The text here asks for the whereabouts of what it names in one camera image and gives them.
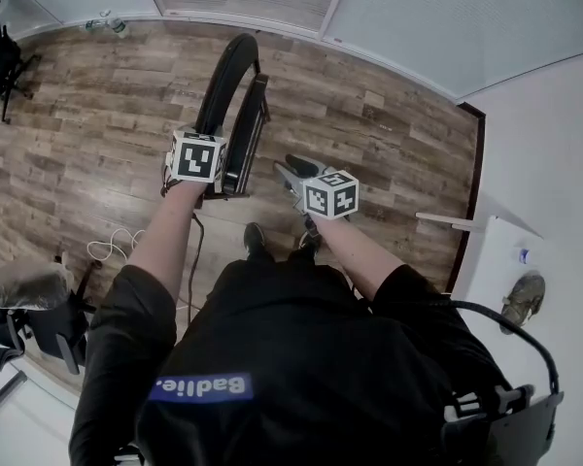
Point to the person's black shoe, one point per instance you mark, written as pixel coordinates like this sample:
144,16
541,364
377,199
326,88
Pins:
310,243
254,241

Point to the black folding chair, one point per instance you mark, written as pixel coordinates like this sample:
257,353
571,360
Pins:
233,90

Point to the camouflage cap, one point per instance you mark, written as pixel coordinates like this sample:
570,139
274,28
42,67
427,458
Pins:
524,299

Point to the small white blue bottle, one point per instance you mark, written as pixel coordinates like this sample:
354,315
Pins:
523,256

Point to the person's left black shoe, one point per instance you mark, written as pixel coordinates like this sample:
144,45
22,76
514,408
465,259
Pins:
254,241

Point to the light wooden strip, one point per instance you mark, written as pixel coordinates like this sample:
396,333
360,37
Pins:
447,220

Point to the person's left forearm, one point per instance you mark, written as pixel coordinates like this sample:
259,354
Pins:
167,233

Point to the white table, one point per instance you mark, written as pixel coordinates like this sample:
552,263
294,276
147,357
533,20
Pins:
563,357

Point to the person's right forearm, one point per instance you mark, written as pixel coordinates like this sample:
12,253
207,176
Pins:
357,255

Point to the person's right black shoe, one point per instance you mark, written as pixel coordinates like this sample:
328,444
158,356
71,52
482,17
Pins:
310,243

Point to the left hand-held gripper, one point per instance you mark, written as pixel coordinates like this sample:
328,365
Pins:
194,159

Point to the plastic-wrapped black chair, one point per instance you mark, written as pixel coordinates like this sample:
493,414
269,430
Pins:
34,304

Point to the person's black shirt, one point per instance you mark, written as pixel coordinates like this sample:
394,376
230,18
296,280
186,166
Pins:
291,367

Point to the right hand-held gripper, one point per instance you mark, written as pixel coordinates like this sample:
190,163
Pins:
331,194

